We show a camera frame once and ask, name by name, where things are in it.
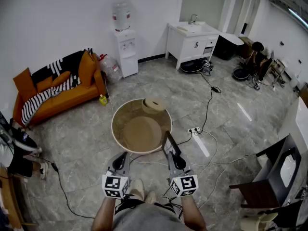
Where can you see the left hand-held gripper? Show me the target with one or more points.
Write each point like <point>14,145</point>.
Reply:
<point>113,184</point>

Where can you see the white sink cabinet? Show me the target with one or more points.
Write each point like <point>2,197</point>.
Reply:
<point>190,44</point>

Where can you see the black throw with white bars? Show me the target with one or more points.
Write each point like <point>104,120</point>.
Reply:
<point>69,61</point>

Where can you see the orange sofa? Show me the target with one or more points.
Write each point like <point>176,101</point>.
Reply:
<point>69,97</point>

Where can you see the clear water bottle red label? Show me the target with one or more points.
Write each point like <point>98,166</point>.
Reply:
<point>121,14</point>

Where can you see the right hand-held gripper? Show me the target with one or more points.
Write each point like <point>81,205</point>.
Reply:
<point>184,183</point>

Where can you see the large orange cushion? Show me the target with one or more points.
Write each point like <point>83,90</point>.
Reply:
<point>86,68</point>

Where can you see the chrome faucet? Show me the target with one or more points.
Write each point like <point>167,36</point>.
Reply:
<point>192,18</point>

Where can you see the square orange cushion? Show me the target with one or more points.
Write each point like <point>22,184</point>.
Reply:
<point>24,83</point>

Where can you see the white power strip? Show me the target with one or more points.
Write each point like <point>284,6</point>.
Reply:
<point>194,130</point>

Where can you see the black-framed white printed card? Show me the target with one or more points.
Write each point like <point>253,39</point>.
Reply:
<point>171,143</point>

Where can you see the person's grey shirt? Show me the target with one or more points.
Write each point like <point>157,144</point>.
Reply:
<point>146,219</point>

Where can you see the person's right forearm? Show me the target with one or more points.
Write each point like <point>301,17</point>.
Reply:
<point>192,213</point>

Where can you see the black white striped blanket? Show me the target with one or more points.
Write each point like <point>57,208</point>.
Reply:
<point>36,102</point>

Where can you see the person's left forearm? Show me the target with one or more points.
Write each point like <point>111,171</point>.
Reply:
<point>102,215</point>

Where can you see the dark grey cabinet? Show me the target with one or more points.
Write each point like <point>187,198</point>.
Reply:
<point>274,177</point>

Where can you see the white water dispenser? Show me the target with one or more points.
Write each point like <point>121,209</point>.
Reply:
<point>127,54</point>

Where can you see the grey device on floor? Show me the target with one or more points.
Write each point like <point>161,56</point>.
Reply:
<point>207,66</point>

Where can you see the round tan tissue box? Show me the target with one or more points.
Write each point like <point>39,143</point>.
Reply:
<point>154,105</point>

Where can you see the small yellow bottle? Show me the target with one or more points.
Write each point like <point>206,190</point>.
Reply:
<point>103,100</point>

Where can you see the long orange cushion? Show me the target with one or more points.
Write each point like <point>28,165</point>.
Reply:
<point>55,79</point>

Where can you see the person's black striped shorts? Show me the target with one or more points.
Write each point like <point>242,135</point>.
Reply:
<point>130,202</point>

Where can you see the empty clear water jug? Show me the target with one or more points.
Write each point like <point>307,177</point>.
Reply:
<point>111,68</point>

